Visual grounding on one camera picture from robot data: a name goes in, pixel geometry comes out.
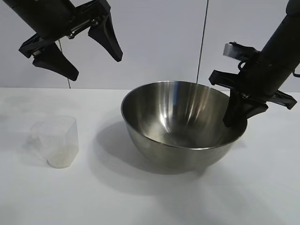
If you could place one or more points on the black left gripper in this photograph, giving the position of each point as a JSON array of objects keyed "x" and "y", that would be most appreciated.
[{"x": 49, "y": 16}]

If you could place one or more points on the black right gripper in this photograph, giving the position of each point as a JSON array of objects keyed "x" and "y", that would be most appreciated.
[{"x": 269, "y": 72}]

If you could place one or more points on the stainless steel mixing bowl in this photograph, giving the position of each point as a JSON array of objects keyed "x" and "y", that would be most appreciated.
[{"x": 178, "y": 117}]

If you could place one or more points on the translucent plastic measuring cup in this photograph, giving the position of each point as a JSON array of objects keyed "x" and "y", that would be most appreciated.
[{"x": 58, "y": 133}]

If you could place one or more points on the white rice grains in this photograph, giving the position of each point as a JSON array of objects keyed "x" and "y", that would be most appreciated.
[{"x": 62, "y": 158}]

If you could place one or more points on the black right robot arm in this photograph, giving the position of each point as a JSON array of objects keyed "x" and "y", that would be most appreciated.
[{"x": 287, "y": 23}]

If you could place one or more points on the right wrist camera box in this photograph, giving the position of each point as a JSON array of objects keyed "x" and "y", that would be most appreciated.
[{"x": 230, "y": 50}]

